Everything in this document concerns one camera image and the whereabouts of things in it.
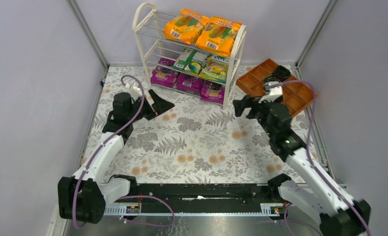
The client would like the purple cable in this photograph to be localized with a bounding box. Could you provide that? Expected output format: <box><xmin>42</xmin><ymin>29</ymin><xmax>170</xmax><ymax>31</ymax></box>
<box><xmin>71</xmin><ymin>74</ymin><xmax>177</xmax><ymax>230</ymax></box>
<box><xmin>265</xmin><ymin>80</ymin><xmax>374</xmax><ymax>236</ymax></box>

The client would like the green Fox's candy bag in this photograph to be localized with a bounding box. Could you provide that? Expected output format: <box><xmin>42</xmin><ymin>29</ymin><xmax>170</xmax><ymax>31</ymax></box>
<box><xmin>199</xmin><ymin>54</ymin><xmax>229</xmax><ymax>83</ymax></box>

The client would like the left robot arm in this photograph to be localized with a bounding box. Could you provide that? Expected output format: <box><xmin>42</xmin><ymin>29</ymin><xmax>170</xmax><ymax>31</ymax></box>
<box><xmin>58</xmin><ymin>89</ymin><xmax>175</xmax><ymax>224</ymax></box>

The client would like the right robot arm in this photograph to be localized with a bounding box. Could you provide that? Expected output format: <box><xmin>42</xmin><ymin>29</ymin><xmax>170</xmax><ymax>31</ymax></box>
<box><xmin>233</xmin><ymin>95</ymin><xmax>371</xmax><ymax>236</ymax></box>

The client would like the purple grape candy bag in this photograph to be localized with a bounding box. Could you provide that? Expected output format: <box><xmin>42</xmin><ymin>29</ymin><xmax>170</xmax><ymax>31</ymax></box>
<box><xmin>200</xmin><ymin>81</ymin><xmax>225</xmax><ymax>104</ymax></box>
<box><xmin>150</xmin><ymin>58</ymin><xmax>179</xmax><ymax>88</ymax></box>
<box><xmin>176</xmin><ymin>73</ymin><xmax>204</xmax><ymax>95</ymax></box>

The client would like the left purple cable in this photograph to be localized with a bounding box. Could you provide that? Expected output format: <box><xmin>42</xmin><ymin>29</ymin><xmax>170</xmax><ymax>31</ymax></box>
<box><xmin>71</xmin><ymin>74</ymin><xmax>177</xmax><ymax>230</ymax></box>

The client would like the black round object middle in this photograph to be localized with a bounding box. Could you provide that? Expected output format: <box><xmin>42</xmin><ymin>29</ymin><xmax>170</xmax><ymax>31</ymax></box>
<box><xmin>262</xmin><ymin>75</ymin><xmax>279</xmax><ymax>84</ymax></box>

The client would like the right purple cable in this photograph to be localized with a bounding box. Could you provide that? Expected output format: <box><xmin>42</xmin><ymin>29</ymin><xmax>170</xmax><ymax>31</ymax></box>
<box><xmin>265</xmin><ymin>80</ymin><xmax>374</xmax><ymax>236</ymax></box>

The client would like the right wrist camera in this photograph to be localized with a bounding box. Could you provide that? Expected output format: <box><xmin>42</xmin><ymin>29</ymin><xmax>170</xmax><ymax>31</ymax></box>
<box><xmin>258</xmin><ymin>81</ymin><xmax>283</xmax><ymax>103</ymax></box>

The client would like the green candy bag underneath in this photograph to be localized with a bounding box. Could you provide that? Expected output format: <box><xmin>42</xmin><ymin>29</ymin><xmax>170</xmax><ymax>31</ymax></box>
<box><xmin>172</xmin><ymin>48</ymin><xmax>207</xmax><ymax>75</ymax></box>

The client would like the black round object top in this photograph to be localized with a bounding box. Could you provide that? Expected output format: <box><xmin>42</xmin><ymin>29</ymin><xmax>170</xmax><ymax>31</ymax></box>
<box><xmin>271</xmin><ymin>65</ymin><xmax>291</xmax><ymax>83</ymax></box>

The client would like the orange mango candy bag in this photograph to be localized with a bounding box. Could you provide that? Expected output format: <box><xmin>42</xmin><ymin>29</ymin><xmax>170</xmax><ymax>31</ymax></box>
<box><xmin>163</xmin><ymin>8</ymin><xmax>210</xmax><ymax>45</ymax></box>
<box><xmin>195</xmin><ymin>16</ymin><xmax>242</xmax><ymax>57</ymax></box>

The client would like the white floral tablecloth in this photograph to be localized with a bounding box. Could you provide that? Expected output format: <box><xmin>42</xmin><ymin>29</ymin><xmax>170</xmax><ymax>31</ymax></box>
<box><xmin>77</xmin><ymin>64</ymin><xmax>328</xmax><ymax>184</ymax></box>

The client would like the white metal shelf rack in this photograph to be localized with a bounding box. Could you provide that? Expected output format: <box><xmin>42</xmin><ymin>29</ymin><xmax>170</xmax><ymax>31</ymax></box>
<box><xmin>132</xmin><ymin>2</ymin><xmax>247</xmax><ymax>109</ymax></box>

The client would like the black round object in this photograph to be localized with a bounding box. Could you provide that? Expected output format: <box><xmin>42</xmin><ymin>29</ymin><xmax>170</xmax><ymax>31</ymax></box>
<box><xmin>271</xmin><ymin>65</ymin><xmax>291</xmax><ymax>83</ymax></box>
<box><xmin>262</xmin><ymin>75</ymin><xmax>279</xmax><ymax>84</ymax></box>

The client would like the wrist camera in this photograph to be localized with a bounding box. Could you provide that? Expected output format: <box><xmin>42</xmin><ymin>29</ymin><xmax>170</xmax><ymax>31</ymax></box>
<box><xmin>125</xmin><ymin>83</ymin><xmax>143</xmax><ymax>99</ymax></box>
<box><xmin>258</xmin><ymin>81</ymin><xmax>283</xmax><ymax>103</ymax></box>

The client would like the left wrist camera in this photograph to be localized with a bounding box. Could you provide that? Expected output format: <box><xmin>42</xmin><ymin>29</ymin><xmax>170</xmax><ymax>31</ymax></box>
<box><xmin>125</xmin><ymin>83</ymin><xmax>143</xmax><ymax>99</ymax></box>

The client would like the orange compartment tray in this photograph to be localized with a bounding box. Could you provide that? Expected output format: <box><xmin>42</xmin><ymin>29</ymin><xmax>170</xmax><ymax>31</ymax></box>
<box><xmin>236</xmin><ymin>59</ymin><xmax>313</xmax><ymax>118</ymax></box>

